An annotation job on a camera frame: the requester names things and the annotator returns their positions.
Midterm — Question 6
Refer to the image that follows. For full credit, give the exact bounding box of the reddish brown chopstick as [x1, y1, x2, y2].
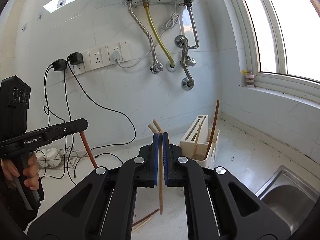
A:
[79, 131, 98, 169]

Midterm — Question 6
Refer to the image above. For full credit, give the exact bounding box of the dark brown chopstick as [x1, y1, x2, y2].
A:
[206, 100, 220, 156]

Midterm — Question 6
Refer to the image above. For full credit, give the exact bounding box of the tan wooden chopstick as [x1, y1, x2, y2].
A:
[191, 124, 202, 159]

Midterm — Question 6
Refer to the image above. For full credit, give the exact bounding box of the light wooden chopstick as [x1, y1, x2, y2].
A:
[148, 124, 157, 133]

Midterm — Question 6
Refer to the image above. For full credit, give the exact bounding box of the person's left hand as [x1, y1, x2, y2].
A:
[1, 152, 40, 191]

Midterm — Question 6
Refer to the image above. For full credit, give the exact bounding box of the medium brown chopstick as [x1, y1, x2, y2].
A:
[131, 209, 159, 233]

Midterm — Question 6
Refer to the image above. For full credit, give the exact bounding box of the cream plastic utensil holder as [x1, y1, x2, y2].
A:
[179, 115, 220, 168]

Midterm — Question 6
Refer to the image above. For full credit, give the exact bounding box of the stainless steel sink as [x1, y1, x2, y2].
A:
[255, 165, 319, 233]

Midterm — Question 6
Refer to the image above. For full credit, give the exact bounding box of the black power adapter left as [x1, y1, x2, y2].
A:
[52, 59, 67, 72]

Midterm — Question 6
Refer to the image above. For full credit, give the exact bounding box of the black power adapter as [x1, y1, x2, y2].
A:
[52, 59, 67, 72]
[68, 52, 84, 65]

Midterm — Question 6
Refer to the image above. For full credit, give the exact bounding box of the pale wooden chopstick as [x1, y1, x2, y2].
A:
[152, 119, 164, 215]

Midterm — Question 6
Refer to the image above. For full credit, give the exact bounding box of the black power adapter right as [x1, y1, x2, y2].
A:
[68, 52, 84, 65]

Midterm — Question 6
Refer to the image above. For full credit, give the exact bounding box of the small jar on sill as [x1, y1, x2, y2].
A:
[242, 70, 254, 88]

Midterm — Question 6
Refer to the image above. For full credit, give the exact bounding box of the wire rack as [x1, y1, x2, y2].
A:
[35, 146, 80, 169]

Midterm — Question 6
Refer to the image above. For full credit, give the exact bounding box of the black cable long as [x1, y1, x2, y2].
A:
[66, 63, 137, 186]

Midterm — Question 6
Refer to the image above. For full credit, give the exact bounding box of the white wall socket strip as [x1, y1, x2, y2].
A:
[71, 41, 131, 75]

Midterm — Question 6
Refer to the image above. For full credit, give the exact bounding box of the white plug with cable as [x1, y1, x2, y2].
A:
[112, 50, 151, 69]

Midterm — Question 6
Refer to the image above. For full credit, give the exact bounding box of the window frame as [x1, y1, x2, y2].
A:
[231, 0, 319, 103]

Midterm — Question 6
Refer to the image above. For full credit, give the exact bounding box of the braided steel hose left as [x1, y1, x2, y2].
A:
[126, 0, 164, 74]

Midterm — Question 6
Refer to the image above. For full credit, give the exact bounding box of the yellow gas hose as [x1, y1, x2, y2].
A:
[142, 0, 175, 68]

